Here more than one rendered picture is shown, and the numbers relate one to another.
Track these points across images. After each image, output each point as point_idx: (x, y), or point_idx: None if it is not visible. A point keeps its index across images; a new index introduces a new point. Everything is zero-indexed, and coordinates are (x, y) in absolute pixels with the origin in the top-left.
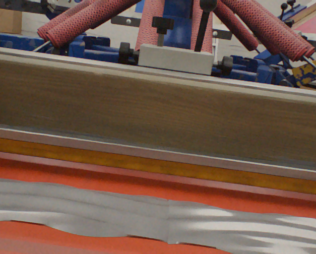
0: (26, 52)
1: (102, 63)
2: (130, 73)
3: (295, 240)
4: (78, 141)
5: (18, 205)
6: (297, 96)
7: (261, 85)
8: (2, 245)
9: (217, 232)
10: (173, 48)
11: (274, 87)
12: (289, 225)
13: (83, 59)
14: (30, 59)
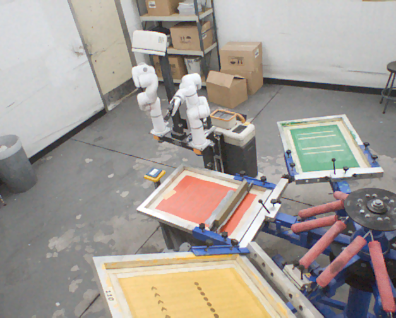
0: (278, 187)
1: (270, 199)
2: (234, 194)
3: (212, 214)
4: None
5: (228, 195)
6: (223, 210)
7: (253, 226)
8: (222, 194)
9: (217, 209)
10: (273, 209)
11: (251, 228)
12: (215, 216)
13: (275, 196)
14: (242, 185)
